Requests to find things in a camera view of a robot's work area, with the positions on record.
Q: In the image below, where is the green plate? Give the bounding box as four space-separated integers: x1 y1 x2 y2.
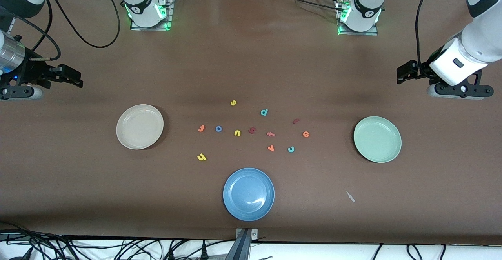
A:
353 116 402 163

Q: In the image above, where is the beige plate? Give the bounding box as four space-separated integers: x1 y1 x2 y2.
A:
116 104 164 150

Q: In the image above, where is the brown table cover sheet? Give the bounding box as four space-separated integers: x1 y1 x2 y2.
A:
0 0 502 245

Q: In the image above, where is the blue plate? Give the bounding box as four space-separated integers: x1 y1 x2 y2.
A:
223 168 275 222

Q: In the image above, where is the black arm-mounted cable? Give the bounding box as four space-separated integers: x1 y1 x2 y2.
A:
0 0 121 61
415 0 438 70

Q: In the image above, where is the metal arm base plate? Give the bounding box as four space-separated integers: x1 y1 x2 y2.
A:
335 0 379 36
130 0 175 31

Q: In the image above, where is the metal mounting bracket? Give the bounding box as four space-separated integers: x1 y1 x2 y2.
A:
235 227 259 240

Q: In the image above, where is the grey camera mount pole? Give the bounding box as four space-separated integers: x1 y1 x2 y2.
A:
225 229 251 260

